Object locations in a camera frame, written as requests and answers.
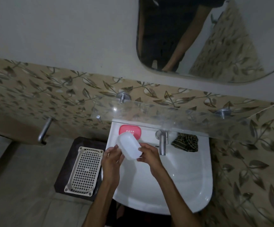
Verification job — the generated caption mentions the white plastic perforated basket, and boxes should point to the white plastic perforated basket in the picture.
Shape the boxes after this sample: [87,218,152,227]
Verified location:
[64,146,104,197]

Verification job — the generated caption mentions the chrome wall tap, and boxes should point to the chrome wall tap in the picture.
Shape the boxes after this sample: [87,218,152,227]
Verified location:
[37,117,55,144]

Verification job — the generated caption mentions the pink soap dish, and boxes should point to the pink soap dish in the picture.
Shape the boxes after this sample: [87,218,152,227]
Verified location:
[118,124,142,141]

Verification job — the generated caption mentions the white wash basin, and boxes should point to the white wash basin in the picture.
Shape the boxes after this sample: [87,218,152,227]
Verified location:
[101,119,214,215]

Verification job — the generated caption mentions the chrome basin faucet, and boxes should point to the chrome basin faucet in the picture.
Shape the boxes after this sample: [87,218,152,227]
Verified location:
[155,130,169,156]

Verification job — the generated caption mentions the chrome shelf mount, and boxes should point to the chrome shelf mount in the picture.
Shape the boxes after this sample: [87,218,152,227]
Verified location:
[214,108,233,119]
[116,92,132,104]

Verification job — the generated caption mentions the person's left forearm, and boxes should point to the person's left forearm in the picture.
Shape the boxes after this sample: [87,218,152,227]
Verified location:
[82,179,120,227]

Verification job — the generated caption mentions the checkered cleaning cloth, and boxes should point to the checkered cleaning cloth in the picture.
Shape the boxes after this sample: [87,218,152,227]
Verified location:
[171,133,199,153]

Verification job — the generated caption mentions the rounded wall mirror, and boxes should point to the rounded wall mirror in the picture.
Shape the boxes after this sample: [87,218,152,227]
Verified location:
[136,0,274,84]

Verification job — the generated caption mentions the clear glass shelf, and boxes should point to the clear glass shelf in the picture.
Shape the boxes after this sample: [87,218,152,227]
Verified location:
[95,99,255,142]

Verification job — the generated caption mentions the person's left hand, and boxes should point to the person's left hand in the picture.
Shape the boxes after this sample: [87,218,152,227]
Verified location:
[101,144,126,186]

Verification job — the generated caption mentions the dark stool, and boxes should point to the dark stool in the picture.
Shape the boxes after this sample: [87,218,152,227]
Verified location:
[54,136,107,202]

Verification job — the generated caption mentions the white soap dish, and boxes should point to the white soap dish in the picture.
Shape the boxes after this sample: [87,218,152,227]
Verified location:
[116,131,142,160]

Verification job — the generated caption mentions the person's right forearm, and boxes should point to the person's right forearm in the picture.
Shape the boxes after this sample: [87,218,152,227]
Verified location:
[152,171,201,227]

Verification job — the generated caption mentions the person's right hand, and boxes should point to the person's right hand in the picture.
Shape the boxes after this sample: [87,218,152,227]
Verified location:
[136,143,164,179]

